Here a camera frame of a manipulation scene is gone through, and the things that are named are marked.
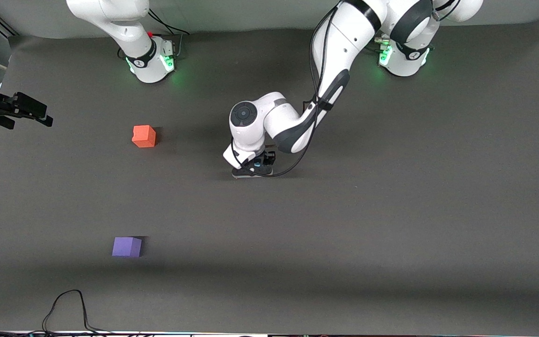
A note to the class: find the orange foam block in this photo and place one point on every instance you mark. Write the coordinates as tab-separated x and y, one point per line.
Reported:
143	136

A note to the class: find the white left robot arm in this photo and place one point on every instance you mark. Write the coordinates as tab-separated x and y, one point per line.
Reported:
344	42

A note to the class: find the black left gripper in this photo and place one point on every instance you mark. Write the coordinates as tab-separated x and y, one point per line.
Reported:
270	157

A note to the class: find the dark grey table mat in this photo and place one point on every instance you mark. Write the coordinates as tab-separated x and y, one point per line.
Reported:
391	210

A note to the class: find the purple foam block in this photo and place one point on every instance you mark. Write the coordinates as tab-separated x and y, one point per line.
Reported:
126	247

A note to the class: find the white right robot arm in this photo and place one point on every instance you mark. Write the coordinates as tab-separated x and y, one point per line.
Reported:
124	28

